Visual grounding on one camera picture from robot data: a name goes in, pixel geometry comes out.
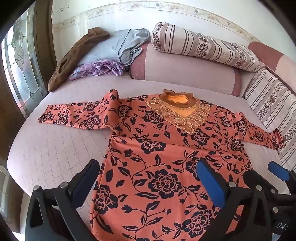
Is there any pink quilted bed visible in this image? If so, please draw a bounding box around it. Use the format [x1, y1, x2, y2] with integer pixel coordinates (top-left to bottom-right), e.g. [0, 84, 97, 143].
[7, 74, 292, 241]

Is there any blue-grey cloth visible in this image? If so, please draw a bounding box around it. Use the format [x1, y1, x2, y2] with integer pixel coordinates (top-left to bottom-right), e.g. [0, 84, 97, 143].
[77, 28, 151, 67]

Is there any stained glass window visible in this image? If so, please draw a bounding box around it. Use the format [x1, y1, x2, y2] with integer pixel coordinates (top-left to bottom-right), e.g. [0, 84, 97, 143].
[0, 7, 50, 116]

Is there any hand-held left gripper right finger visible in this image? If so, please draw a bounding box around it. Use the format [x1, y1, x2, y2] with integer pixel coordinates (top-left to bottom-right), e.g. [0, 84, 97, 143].
[196, 159, 273, 241]

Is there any long striped floral pillow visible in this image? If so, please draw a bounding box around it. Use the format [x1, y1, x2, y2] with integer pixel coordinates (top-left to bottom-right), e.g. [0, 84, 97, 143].
[151, 22, 266, 73]

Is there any square striped floral pillow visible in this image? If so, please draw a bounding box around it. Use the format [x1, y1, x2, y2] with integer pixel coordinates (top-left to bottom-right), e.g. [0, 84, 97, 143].
[244, 68, 296, 166]

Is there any orange floral blouse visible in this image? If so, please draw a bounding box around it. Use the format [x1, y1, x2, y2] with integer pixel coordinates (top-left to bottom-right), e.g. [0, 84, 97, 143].
[38, 89, 287, 241]

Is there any pink bolster cushion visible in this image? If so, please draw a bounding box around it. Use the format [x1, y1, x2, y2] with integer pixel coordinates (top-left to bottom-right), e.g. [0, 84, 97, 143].
[129, 42, 242, 97]

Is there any purple cloth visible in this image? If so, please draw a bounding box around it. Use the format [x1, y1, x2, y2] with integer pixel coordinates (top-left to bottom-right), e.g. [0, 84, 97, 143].
[68, 60, 125, 81]

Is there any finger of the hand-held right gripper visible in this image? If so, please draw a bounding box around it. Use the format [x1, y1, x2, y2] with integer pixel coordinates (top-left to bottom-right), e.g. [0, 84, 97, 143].
[243, 170, 278, 202]
[268, 161, 296, 184]

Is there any brown cloth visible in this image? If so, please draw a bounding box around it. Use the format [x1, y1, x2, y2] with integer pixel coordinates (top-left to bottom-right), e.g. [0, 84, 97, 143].
[48, 27, 111, 91]

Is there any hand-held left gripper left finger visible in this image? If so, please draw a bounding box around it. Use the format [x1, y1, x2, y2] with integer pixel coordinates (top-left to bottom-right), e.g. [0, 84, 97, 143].
[25, 159, 101, 241]

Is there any pink backrest cushion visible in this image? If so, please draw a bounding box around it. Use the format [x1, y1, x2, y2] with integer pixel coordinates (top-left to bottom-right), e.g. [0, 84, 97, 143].
[247, 41, 296, 78]

